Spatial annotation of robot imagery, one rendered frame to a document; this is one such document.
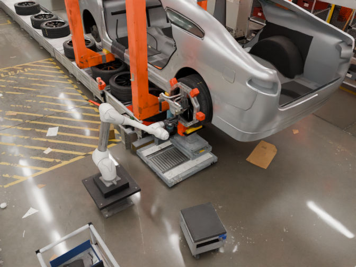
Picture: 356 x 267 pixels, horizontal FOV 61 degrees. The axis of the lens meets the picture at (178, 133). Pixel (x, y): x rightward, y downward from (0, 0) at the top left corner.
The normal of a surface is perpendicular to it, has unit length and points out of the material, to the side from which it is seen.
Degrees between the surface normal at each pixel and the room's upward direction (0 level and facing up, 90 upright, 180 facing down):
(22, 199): 0
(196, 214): 0
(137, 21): 90
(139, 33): 90
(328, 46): 90
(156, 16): 87
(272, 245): 0
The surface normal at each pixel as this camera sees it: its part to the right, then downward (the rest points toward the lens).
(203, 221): 0.03, -0.79
